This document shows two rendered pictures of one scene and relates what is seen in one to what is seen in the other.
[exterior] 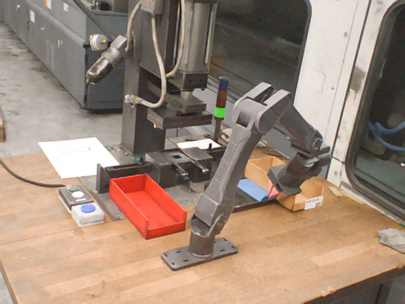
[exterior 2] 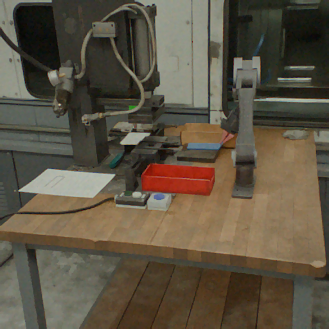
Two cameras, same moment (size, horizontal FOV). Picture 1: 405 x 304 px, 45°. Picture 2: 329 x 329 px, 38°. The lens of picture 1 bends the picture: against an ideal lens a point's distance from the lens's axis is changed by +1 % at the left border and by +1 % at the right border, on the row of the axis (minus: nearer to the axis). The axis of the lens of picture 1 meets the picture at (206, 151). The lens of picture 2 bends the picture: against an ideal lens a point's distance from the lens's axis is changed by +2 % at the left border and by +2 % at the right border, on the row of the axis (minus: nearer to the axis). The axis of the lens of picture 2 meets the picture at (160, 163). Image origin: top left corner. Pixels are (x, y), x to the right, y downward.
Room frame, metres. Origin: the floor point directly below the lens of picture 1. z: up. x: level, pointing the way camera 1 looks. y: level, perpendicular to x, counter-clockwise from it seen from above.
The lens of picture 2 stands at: (0.03, 1.16, 1.64)
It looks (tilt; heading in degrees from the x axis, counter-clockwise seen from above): 22 degrees down; 322
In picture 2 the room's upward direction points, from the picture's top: 3 degrees counter-clockwise
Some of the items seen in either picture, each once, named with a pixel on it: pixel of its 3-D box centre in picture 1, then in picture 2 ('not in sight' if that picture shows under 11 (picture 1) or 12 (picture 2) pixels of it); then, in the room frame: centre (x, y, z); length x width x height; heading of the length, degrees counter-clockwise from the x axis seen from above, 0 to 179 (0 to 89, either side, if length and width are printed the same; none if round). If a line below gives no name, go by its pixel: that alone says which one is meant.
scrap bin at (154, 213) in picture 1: (146, 204); (178, 178); (1.22, 0.15, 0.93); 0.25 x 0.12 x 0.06; 36
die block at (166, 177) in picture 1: (178, 168); (150, 155); (1.47, 0.09, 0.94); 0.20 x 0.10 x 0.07; 126
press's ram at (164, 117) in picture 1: (172, 78); (128, 87); (1.52, 0.14, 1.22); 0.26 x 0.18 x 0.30; 36
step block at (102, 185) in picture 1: (108, 177); (131, 177); (1.33, 0.29, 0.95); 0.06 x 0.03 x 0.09; 126
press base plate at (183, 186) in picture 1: (172, 171); (135, 163); (1.55, 0.11, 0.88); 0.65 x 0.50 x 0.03; 126
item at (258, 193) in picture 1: (255, 187); (205, 143); (1.41, -0.17, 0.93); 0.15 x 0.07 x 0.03; 39
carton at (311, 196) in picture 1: (282, 183); (210, 135); (1.48, -0.27, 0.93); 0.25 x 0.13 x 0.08; 36
